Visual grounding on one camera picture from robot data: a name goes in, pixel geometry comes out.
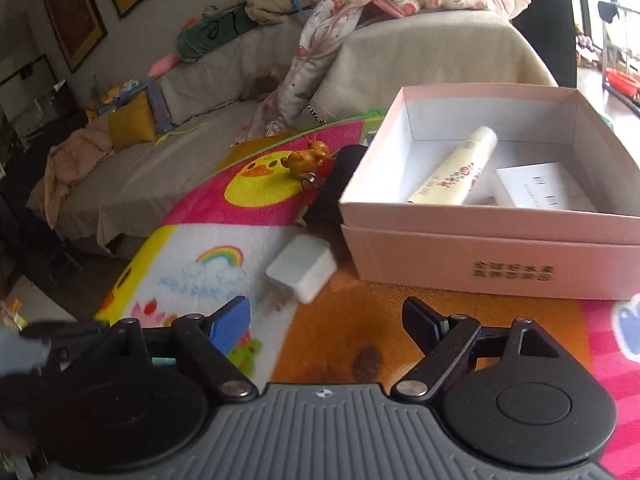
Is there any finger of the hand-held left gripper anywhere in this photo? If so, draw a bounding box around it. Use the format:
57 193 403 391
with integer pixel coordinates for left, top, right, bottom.
19 320 114 357

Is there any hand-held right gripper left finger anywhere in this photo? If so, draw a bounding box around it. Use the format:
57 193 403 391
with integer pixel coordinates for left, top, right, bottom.
106 296 259 403

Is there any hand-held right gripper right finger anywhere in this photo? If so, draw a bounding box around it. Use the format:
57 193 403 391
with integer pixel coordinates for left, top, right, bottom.
390 296 562 403

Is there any pink cardboard box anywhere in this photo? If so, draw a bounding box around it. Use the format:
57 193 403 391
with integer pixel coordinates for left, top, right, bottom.
339 85 640 302

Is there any white charger plug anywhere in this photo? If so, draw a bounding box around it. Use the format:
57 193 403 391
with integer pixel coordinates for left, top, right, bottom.
266 236 337 307

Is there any black rounded case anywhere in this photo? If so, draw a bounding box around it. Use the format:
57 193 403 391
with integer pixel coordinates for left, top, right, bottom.
304 144 368 228

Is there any brown toy keychain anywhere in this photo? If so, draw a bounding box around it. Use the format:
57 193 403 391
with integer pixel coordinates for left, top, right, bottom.
282 140 335 192

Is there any colourful cartoon play mat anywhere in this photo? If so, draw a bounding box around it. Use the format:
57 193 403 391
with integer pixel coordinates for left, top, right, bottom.
95 107 640 480

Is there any cream printed tube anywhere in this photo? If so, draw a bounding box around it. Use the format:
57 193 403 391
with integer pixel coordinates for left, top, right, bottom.
405 126 498 207

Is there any peach blanket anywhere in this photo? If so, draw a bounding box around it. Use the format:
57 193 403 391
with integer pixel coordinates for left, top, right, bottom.
44 129 115 213

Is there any beige covered sofa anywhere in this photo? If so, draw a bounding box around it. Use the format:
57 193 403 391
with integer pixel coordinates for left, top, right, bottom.
27 10 558 257

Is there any small white card box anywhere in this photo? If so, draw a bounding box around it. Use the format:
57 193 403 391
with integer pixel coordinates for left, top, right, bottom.
495 162 598 212

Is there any yellow cushion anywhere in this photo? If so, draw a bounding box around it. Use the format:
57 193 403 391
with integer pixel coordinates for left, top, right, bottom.
107 91 157 151

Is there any blue picture book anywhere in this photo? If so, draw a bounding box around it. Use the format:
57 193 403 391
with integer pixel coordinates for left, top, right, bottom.
97 79 175 132

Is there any green plush toy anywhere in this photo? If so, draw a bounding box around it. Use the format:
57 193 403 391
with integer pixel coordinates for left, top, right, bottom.
175 5 261 63

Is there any pink printed blanket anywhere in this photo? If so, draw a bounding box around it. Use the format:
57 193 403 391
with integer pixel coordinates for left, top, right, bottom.
250 0 531 137

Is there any red plastic basin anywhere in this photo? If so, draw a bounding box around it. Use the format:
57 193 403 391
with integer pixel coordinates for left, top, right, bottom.
604 67 640 97

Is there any dark framed picture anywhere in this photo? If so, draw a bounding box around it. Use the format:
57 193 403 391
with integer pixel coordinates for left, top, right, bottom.
39 0 109 74

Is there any black pillar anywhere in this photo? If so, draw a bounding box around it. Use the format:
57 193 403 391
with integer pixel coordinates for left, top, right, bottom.
510 0 579 89

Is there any metal shelf rack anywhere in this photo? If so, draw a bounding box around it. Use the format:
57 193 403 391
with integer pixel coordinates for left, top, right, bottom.
597 1 640 107

